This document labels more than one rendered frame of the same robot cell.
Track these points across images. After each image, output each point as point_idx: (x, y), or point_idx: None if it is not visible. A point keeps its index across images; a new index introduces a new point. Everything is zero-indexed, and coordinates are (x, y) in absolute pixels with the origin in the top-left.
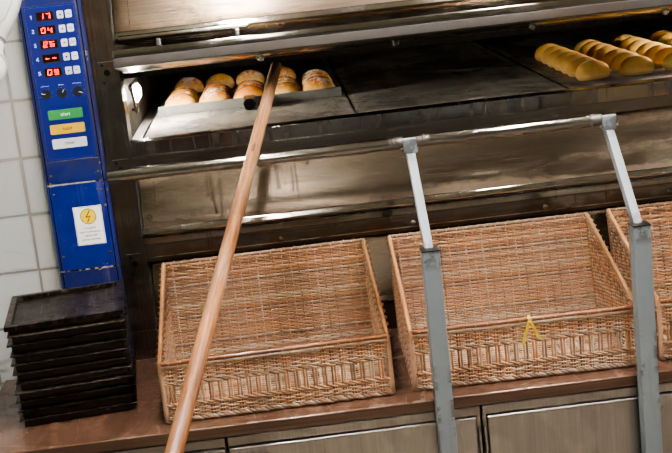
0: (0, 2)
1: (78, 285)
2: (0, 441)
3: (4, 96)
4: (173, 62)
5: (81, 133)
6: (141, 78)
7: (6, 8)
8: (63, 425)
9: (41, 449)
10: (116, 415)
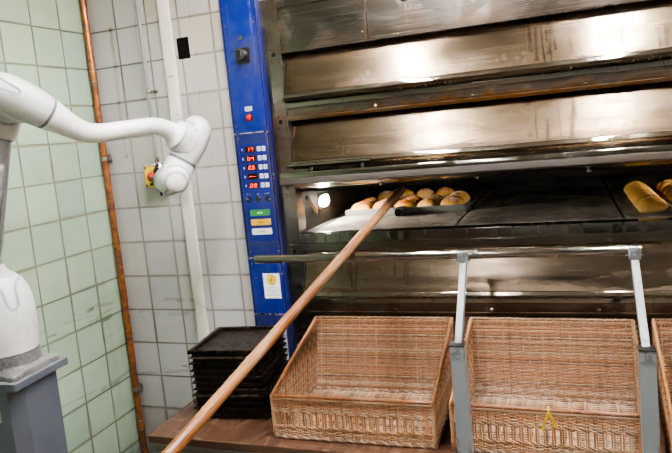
0: (188, 139)
1: (264, 323)
2: (177, 426)
3: (228, 199)
4: (318, 183)
5: (268, 225)
6: (340, 190)
7: (192, 143)
8: (219, 422)
9: (192, 439)
10: (253, 421)
